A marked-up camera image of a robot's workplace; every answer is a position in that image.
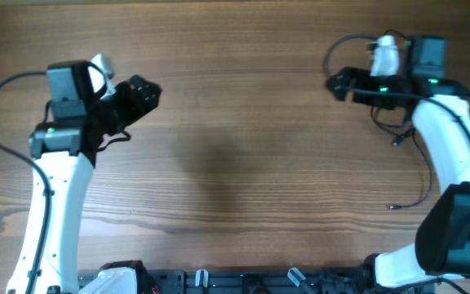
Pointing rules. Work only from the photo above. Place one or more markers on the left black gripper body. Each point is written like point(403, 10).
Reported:
point(123, 108)

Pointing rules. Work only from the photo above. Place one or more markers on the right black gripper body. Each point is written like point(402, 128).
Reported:
point(362, 80)

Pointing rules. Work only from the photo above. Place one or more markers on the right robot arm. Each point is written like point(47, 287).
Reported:
point(438, 109)

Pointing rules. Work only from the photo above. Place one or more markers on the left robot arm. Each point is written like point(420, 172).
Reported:
point(85, 108)

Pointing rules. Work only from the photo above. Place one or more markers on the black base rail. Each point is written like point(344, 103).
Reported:
point(324, 281)

